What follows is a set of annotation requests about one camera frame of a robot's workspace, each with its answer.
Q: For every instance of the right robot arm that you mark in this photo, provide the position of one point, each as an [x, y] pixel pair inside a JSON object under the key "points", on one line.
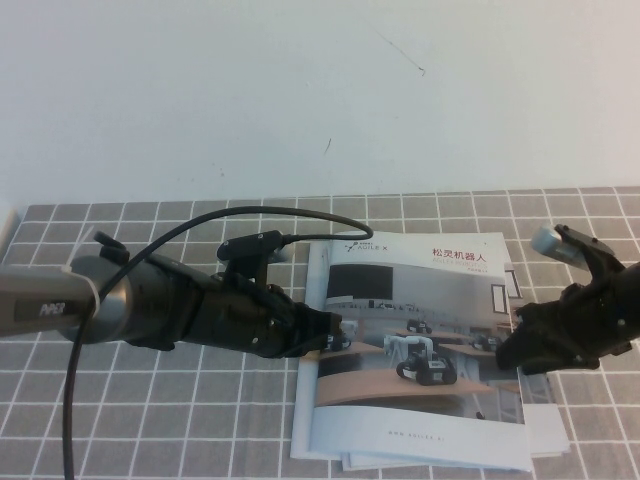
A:
{"points": [[632, 300]]}

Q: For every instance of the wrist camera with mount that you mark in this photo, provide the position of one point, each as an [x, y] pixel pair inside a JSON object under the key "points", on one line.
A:
{"points": [[555, 245], [250, 245]]}

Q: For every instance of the white brochure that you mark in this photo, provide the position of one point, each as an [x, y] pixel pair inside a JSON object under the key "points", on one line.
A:
{"points": [[346, 462]]}

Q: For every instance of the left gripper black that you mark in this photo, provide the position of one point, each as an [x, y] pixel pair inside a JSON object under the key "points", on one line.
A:
{"points": [[250, 320]]}

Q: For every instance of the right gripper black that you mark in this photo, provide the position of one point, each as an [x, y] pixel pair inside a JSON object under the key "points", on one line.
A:
{"points": [[580, 325]]}

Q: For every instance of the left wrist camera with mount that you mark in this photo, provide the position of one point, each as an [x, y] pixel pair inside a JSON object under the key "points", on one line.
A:
{"points": [[250, 245]]}

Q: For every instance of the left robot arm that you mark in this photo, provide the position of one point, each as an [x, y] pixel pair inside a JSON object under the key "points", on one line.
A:
{"points": [[40, 300]]}

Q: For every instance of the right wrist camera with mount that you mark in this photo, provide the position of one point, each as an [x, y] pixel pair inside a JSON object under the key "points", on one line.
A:
{"points": [[555, 245]]}

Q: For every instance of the grey checked tablecloth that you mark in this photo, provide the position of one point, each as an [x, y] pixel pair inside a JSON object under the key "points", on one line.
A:
{"points": [[150, 425]]}

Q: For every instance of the white zip tie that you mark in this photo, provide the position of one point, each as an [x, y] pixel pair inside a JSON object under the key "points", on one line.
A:
{"points": [[95, 295]]}

